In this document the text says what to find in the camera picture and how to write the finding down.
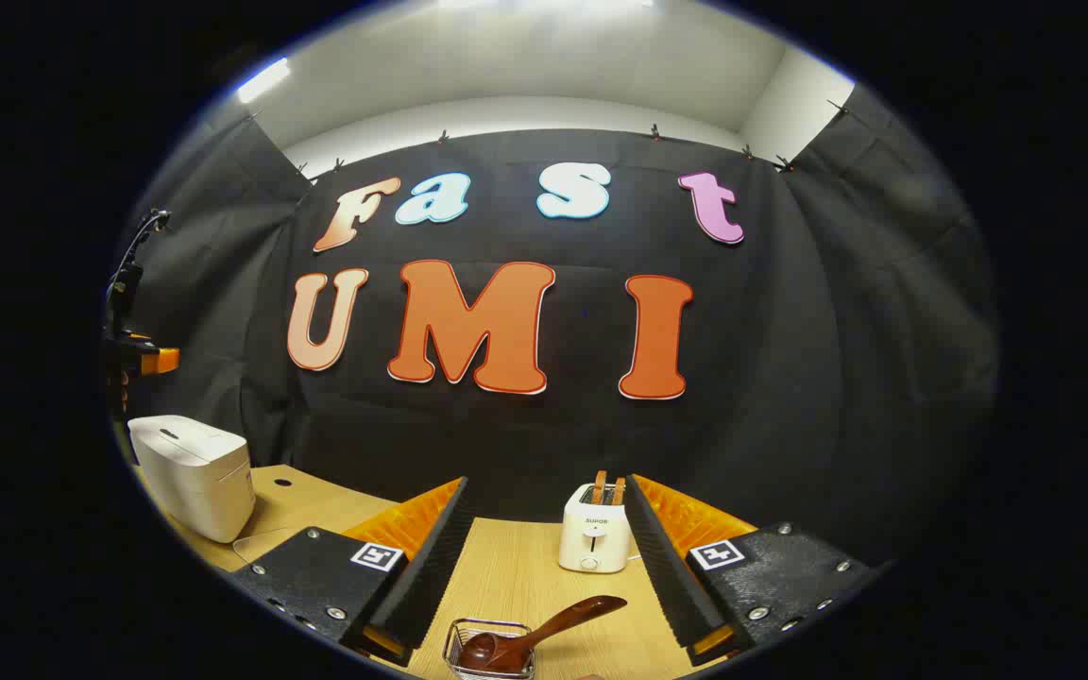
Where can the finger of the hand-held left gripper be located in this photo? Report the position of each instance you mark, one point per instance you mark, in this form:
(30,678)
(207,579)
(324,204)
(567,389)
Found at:
(161,361)

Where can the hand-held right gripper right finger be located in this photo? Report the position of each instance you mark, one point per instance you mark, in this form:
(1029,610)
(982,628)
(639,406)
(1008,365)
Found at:
(667,567)

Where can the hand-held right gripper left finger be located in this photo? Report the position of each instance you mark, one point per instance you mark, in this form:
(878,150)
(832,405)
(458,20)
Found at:
(426,567)

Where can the brown wooden spoon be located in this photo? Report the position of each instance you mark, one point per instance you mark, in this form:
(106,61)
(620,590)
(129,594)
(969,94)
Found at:
(563,619)

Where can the white rice cooker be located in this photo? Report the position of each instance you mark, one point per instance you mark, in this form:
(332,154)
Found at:
(195,472)

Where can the white toaster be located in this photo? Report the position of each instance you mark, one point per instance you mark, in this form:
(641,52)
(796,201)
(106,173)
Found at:
(591,529)

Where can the brown toast slice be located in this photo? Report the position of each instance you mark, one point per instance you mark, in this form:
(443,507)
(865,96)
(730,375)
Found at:
(599,486)
(618,489)

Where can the black backdrop cloth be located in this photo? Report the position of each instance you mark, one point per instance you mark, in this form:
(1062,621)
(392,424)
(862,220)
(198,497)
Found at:
(553,444)

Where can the ceiling light strip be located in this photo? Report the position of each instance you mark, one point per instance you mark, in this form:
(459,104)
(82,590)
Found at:
(263,80)

